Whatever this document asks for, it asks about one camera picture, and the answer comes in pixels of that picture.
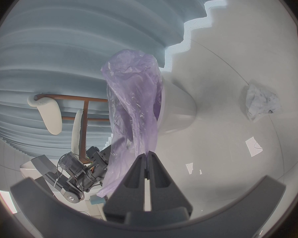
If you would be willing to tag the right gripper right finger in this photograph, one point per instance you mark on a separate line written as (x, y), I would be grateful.
(166, 194)

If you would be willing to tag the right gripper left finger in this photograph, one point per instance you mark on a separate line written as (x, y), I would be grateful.
(129, 197)

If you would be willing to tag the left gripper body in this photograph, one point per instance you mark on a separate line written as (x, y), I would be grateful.
(101, 162)

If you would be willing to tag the purple plastic bag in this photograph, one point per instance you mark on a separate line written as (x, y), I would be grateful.
(134, 95)

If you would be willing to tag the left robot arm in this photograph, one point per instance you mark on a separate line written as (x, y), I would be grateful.
(72, 182)

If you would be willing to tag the white trash bin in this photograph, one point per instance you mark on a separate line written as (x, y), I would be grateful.
(178, 108)

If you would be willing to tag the white cushioned wooden chair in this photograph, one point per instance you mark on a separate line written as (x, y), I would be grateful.
(51, 115)

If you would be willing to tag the square ceiling light panel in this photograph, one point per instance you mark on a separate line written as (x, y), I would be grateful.
(6, 199)

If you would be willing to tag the pale blue curtain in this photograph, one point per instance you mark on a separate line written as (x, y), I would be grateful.
(64, 46)

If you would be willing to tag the crumpled white paper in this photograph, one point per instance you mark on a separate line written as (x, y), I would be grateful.
(262, 102)

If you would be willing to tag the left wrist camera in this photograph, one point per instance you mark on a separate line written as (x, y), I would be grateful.
(92, 151)

